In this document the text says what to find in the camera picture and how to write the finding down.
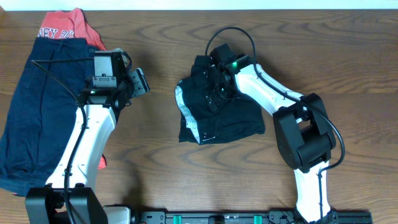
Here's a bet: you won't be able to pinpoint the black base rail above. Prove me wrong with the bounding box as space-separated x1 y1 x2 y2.
139 210 373 224

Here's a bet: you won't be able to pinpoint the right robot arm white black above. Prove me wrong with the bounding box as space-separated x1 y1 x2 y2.
209 44 343 223

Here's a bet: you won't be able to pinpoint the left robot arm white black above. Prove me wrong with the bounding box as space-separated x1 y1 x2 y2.
25 49 150 224

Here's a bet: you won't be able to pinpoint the black shorts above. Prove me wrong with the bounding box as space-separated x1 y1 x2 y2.
175 55 266 145

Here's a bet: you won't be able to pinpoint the navy blue shorts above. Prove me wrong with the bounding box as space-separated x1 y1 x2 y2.
1 38 97 197

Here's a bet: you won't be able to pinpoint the red printed t-shirt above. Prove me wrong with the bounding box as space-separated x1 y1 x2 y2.
36 8 105 171

